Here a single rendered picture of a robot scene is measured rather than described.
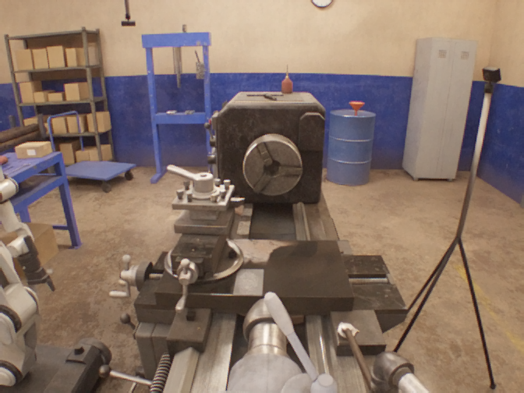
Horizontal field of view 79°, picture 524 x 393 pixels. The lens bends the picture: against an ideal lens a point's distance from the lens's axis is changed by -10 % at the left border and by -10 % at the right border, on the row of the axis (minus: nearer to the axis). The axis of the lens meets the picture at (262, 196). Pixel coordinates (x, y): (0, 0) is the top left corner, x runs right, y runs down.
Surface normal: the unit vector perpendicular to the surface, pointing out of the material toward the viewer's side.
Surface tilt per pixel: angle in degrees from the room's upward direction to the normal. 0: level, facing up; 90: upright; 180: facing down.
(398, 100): 90
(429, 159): 90
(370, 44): 90
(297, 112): 90
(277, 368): 17
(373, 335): 0
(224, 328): 0
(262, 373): 6
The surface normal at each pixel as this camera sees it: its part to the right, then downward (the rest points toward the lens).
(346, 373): 0.00, -0.93
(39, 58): 0.00, 0.38
